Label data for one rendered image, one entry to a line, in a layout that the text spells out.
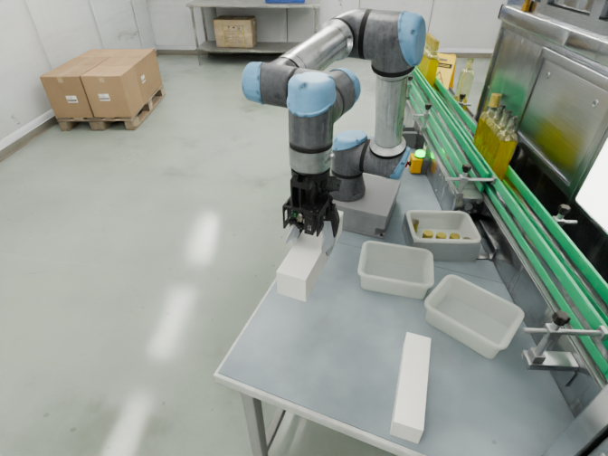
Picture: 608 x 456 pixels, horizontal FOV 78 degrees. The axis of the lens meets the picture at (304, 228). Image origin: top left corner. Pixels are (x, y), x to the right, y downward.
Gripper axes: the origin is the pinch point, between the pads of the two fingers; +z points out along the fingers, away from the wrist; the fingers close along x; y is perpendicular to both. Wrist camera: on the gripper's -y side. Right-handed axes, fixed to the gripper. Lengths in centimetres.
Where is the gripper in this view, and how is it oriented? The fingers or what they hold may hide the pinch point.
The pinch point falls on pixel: (313, 244)
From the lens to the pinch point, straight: 80.5
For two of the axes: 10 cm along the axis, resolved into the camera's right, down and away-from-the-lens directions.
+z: 0.0, 7.9, 6.1
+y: -3.7, 5.7, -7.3
